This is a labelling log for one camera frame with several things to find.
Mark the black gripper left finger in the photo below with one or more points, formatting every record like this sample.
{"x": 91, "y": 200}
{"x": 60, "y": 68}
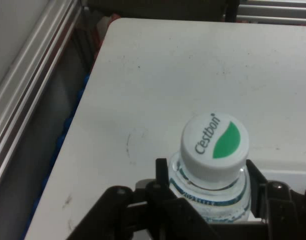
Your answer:
{"x": 143, "y": 212}

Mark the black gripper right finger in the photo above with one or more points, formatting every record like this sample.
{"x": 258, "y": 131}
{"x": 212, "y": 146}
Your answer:
{"x": 280, "y": 207}

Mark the green label water bottle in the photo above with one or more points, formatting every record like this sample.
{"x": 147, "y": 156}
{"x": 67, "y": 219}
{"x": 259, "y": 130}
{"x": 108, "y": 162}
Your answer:
{"x": 213, "y": 142}

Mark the blue bumpy strip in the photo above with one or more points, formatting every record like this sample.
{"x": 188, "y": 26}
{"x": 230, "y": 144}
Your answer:
{"x": 68, "y": 123}

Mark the aluminium wall rail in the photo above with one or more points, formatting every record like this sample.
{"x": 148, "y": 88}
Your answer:
{"x": 30, "y": 75}

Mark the aluminium side frame rail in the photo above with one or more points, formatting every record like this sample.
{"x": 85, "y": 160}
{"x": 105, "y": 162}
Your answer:
{"x": 275, "y": 13}

